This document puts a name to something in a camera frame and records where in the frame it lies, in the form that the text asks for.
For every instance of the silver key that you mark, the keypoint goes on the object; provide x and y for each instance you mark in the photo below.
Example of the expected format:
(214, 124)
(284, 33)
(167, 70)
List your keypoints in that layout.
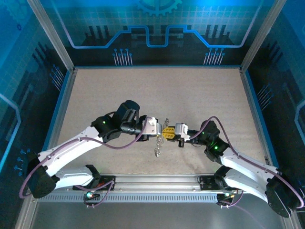
(157, 152)

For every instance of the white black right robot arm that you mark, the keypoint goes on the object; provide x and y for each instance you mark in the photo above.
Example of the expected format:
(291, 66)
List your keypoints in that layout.
(247, 164)

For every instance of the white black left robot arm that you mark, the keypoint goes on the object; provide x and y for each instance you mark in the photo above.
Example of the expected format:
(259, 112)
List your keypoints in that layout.
(71, 145)

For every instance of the small LED circuit board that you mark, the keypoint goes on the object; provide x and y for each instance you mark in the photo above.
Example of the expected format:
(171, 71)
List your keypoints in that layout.
(90, 195)
(227, 194)

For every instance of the grey metal plate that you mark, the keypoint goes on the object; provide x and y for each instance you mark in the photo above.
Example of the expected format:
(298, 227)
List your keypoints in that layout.
(155, 217)

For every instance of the blue circuit-print backdrop panel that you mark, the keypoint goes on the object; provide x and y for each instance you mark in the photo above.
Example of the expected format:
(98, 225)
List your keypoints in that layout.
(286, 71)
(23, 71)

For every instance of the blue gear-print backdrop panel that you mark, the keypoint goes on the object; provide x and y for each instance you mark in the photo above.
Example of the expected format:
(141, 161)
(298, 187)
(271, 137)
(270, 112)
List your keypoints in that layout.
(95, 19)

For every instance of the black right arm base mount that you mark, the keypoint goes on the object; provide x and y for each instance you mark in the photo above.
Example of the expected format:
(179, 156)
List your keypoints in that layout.
(206, 182)

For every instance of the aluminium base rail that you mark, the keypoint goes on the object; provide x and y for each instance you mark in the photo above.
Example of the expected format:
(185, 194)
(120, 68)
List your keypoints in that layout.
(155, 182)

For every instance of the grey aluminium side rail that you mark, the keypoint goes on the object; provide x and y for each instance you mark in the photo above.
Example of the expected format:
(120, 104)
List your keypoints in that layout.
(253, 107)
(64, 107)

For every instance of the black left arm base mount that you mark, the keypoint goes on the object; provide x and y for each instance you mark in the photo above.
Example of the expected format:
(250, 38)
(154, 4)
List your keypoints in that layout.
(108, 179)

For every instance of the aluminium frame post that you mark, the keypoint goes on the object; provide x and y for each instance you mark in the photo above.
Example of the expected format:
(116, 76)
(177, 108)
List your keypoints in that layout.
(257, 35)
(25, 214)
(53, 35)
(291, 221)

